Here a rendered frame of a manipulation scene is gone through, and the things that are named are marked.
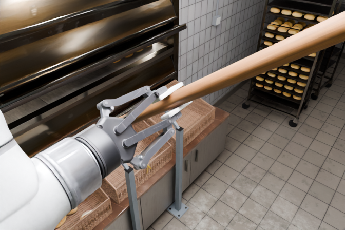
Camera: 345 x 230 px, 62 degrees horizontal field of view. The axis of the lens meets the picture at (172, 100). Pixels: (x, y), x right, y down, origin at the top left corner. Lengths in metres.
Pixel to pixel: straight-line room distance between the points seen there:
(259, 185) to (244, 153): 0.42
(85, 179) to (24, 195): 0.08
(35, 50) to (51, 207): 1.46
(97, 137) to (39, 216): 0.12
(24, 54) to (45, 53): 0.11
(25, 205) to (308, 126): 3.65
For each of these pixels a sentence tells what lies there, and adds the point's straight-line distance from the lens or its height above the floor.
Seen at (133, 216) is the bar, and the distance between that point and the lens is 2.12.
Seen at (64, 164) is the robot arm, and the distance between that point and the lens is 0.40.
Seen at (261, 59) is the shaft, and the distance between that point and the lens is 0.40.
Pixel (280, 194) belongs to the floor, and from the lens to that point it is 3.00.
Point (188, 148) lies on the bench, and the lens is 2.40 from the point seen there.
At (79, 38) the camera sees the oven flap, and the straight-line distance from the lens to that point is 1.91.
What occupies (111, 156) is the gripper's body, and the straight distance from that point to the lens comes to 0.43.
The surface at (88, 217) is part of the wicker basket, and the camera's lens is 1.92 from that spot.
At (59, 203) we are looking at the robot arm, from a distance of 0.40.
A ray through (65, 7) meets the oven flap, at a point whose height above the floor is 1.76.
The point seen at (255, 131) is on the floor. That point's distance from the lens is 3.56.
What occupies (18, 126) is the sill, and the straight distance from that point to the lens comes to 1.91.
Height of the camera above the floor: 2.28
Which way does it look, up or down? 36 degrees down
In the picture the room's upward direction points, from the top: straight up
